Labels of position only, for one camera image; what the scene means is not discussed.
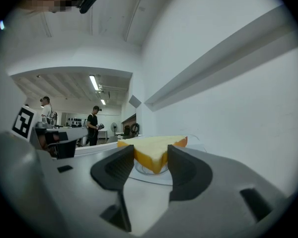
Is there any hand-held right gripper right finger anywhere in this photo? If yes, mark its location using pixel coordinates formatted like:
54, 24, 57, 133
167, 144, 214, 202

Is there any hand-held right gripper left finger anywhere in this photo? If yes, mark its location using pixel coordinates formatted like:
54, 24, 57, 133
90, 144, 136, 233

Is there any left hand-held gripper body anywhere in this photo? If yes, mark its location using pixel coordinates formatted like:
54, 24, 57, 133
11, 104, 89, 160

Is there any yellow cake slice food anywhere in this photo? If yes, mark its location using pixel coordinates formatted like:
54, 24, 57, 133
117, 135, 189, 175

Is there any white table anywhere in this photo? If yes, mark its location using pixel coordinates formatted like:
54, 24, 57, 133
97, 128, 109, 140

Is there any standing fan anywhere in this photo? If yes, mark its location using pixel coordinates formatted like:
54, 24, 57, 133
110, 122, 119, 138

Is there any white ceiling conduit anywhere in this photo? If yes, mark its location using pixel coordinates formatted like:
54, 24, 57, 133
123, 0, 175, 42

